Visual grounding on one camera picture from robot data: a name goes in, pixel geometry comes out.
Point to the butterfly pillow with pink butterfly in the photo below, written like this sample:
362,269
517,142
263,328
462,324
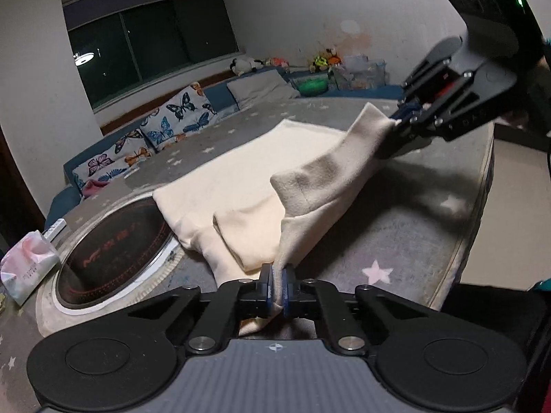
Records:
114,157

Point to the grey star-print tablecloth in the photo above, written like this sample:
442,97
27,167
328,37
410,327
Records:
387,232

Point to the pink cloth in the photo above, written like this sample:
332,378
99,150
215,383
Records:
94,188

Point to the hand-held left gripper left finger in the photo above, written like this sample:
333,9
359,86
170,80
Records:
267,290

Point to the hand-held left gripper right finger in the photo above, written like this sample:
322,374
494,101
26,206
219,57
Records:
288,291

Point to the white remote control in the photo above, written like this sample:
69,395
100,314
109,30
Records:
55,229

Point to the cream sweater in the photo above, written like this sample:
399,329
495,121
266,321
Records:
258,167

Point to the butterfly pillow with blue butterflies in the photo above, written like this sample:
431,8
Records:
178,116

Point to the blue sofa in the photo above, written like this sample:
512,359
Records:
62,204

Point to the round black induction cooktop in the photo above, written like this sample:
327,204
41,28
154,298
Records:
107,262

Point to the orange pink plush toy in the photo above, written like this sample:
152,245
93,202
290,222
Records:
275,62

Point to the black white plush toy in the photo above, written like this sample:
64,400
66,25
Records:
245,66

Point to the dark window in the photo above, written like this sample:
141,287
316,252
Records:
150,38

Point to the plain grey pillow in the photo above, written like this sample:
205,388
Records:
260,88

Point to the pink white tissue pack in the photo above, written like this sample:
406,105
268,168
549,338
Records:
26,264

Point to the clear plastic storage box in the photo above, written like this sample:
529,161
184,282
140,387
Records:
357,73

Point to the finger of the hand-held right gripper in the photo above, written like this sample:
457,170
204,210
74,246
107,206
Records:
415,131
430,62

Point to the plush toys on ledge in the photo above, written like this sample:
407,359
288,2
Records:
325,60

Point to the green plastic bowl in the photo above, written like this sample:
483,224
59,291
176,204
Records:
313,85

